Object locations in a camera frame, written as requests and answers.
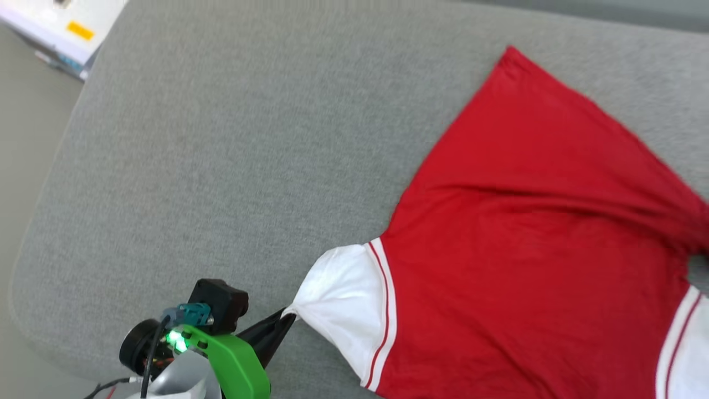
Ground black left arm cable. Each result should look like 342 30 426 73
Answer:
83 304 214 399

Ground black left round motor housing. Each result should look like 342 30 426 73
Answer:
119 318 168 378

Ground red and white jersey shirt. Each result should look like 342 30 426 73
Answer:
281 45 709 399

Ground yellow box label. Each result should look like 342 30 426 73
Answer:
66 21 95 41

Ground white power supply box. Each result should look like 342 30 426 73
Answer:
0 0 131 83

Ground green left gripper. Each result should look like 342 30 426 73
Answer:
165 308 297 399

